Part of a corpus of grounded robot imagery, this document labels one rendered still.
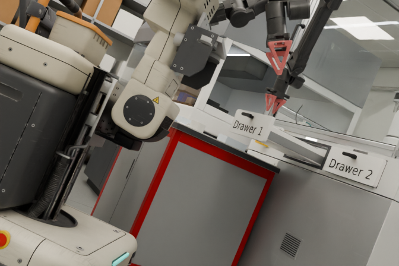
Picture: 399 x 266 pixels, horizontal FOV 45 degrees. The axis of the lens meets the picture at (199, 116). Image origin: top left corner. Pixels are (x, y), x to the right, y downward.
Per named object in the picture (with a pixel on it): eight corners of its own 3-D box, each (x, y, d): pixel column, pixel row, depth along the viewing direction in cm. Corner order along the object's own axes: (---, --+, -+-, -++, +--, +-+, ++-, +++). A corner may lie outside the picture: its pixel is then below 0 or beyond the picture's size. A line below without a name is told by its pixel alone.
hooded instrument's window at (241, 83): (193, 107, 285) (224, 37, 288) (115, 87, 446) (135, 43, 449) (329, 171, 334) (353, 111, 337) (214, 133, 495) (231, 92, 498)
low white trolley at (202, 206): (105, 290, 199) (179, 122, 204) (76, 238, 255) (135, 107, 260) (217, 319, 224) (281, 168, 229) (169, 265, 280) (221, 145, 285)
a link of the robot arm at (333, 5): (325, -22, 190) (333, -6, 183) (338, -20, 192) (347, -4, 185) (284, 61, 220) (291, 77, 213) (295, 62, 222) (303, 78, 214)
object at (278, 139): (265, 139, 196) (270, 124, 196) (234, 129, 219) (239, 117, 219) (333, 171, 213) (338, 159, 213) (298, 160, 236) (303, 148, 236)
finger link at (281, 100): (281, 116, 217) (288, 97, 217) (268, 110, 214) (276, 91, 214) (272, 114, 223) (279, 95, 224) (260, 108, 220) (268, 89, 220)
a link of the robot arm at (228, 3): (218, 2, 189) (220, 10, 185) (243, -5, 188) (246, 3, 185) (222, 20, 196) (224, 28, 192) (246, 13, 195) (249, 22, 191)
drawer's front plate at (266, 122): (262, 141, 193) (272, 116, 194) (228, 130, 219) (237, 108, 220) (265, 142, 194) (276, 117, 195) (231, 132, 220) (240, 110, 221)
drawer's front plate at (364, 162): (373, 186, 179) (384, 159, 179) (322, 169, 205) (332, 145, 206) (376, 188, 179) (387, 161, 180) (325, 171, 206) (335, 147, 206)
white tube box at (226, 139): (224, 143, 226) (227, 136, 226) (215, 140, 233) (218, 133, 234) (244, 152, 232) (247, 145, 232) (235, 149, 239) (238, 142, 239)
